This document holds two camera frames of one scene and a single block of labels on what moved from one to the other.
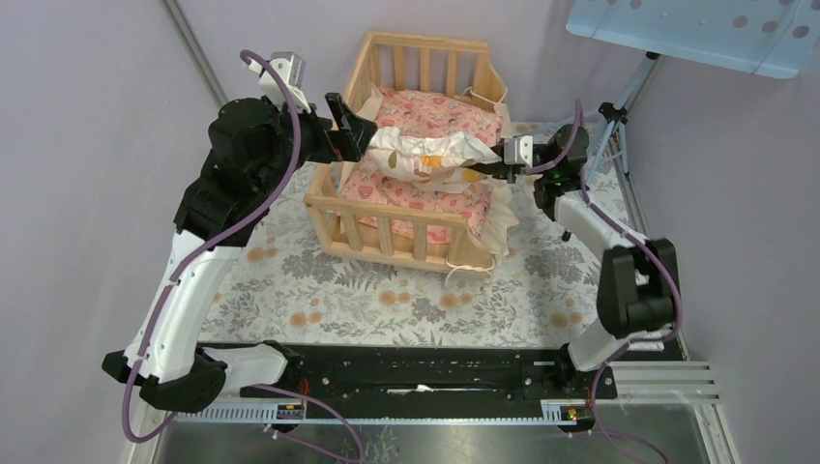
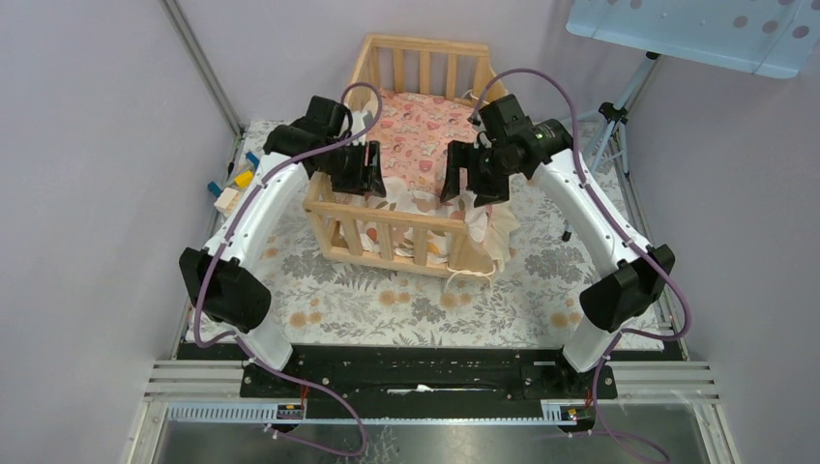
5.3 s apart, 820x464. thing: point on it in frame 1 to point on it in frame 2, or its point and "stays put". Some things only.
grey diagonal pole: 195,51 stays put
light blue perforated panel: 770,37 stays put
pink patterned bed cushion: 483,204 to 415,130
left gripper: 348,141 to 366,175
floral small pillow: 441,159 to 397,195
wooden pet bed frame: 412,173 stays put
